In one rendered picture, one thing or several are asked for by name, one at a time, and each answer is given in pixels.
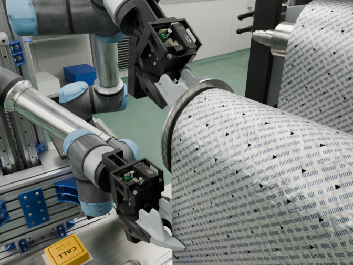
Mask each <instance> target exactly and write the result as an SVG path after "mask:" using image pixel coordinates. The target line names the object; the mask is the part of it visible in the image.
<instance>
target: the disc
mask: <svg viewBox="0 0 353 265"><path fill-rule="evenodd" d="M212 88H219V89H222V90H225V91H229V92H231V93H234V91H233V89H232V88H231V87H230V86H229V85H228V84H227V83H226V82H224V81H222V80H219V79H206V80H202V81H200V82H198V83H196V84H194V85H193V86H191V87H190V88H189V89H187V90H186V91H185V92H184V93H183V94H182V95H181V96H180V97H179V99H178V100H177V101H176V102H175V104H174V105H173V107H172V109H171V110H170V112H169V114H168V116H167V119H166V121H165V123H164V127H163V131H162V135H161V144H160V150H161V157H162V161H163V163H164V165H165V167H166V169H167V170H168V171H169V172H170V173H171V141H172V135H173V131H174V128H175V125H176V123H177V121H178V119H179V117H180V115H181V113H182V112H183V110H184V109H185V107H186V106H187V105H188V103H189V102H190V101H191V100H192V99H193V98H195V97H196V96H197V95H198V94H200V93H202V92H204V91H206V90H208V89H212Z"/></svg>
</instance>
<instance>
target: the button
mask: <svg viewBox="0 0 353 265"><path fill-rule="evenodd" d="M44 252H45V255H46V257H47V259H48V261H49V263H50V265H80V264H82V263H83V262H85V261H87V260H89V254H88V251H87V250H86V248H85V247H84V245H83V244H82V243H81V241H80V240H79V239H78V237H77V236H76V235H75V234H72V235H70V236H68V237H66V238H64V239H63V240H61V241H59V242H56V243H54V244H52V245H51V246H49V247H47V248H45V249H44Z"/></svg>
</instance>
